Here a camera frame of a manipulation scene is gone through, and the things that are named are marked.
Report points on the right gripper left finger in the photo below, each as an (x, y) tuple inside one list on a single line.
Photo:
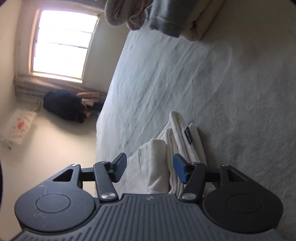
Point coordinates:
[(106, 173)]

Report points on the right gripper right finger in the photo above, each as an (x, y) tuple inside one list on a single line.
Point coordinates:
[(193, 175)]

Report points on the cream Pooh t-shirt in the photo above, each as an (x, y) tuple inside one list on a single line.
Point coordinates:
[(150, 169)]

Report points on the hanging dark clothes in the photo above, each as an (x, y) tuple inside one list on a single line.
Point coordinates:
[(73, 106)]

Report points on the grey bed sheet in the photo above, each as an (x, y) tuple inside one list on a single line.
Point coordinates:
[(237, 84)]

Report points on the grey window curtain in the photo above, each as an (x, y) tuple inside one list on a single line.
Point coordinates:
[(32, 88)]

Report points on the folded grey sweater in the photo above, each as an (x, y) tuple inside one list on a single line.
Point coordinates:
[(169, 17)]

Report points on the folded grey pink duvet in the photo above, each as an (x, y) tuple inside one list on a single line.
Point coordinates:
[(129, 12)]

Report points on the folded cream garment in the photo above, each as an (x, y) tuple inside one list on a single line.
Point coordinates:
[(200, 19)]

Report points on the covered wall air conditioner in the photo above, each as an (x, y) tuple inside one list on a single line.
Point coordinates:
[(16, 127)]

